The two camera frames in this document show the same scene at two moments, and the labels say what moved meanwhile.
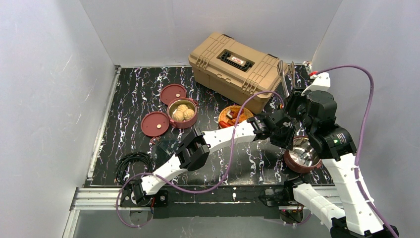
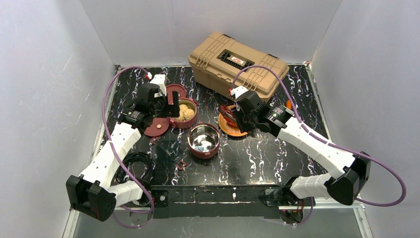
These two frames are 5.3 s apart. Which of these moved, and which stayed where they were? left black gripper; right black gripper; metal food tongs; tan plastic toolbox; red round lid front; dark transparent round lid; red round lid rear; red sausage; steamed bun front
Moved: right black gripper; red sausage; metal food tongs; left black gripper
Stayed: steamed bun front; red round lid rear; tan plastic toolbox; dark transparent round lid; red round lid front
